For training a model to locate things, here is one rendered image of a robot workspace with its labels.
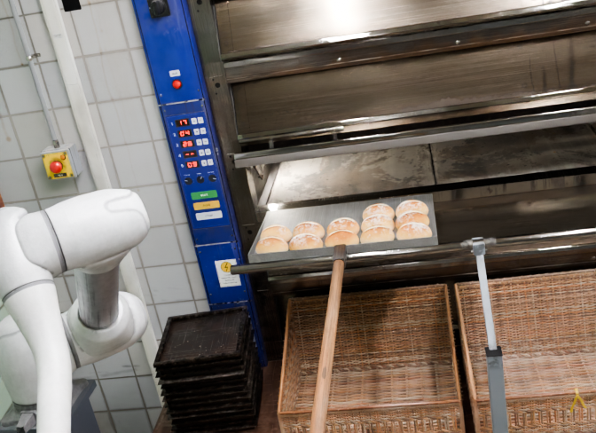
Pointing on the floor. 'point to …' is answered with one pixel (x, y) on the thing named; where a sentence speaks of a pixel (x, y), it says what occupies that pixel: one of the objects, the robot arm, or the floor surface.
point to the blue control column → (160, 34)
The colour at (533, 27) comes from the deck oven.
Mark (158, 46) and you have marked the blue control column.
